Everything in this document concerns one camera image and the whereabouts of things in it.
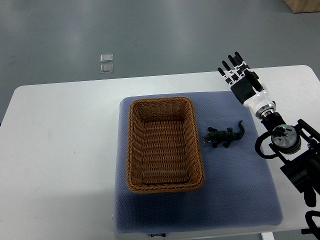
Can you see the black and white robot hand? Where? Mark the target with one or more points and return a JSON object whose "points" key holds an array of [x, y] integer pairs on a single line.
{"points": [[246, 86]]}

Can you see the upper metal floor plate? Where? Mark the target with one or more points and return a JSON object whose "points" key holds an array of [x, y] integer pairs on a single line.
{"points": [[106, 57]]}

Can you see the blue-grey padded mat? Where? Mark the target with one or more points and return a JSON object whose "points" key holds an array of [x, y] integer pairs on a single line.
{"points": [[238, 192]]}

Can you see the dark toy crocodile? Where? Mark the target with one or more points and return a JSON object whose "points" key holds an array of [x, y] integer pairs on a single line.
{"points": [[224, 137]]}

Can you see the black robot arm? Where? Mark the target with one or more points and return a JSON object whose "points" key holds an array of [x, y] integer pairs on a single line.
{"points": [[297, 146]]}

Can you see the brown wicker basket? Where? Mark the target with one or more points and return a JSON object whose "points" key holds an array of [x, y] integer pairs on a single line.
{"points": [[163, 149]]}

